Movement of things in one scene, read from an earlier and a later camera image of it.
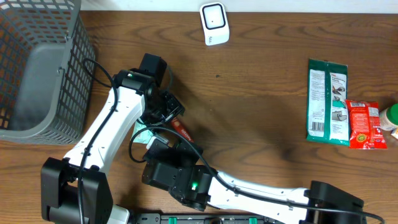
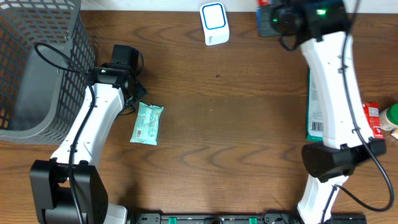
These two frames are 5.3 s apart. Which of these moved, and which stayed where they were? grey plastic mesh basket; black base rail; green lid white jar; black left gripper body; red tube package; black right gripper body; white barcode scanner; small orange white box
Moved: black left gripper body; black right gripper body; red tube package
Stayed: grey plastic mesh basket; green lid white jar; white barcode scanner; small orange white box; black base rail
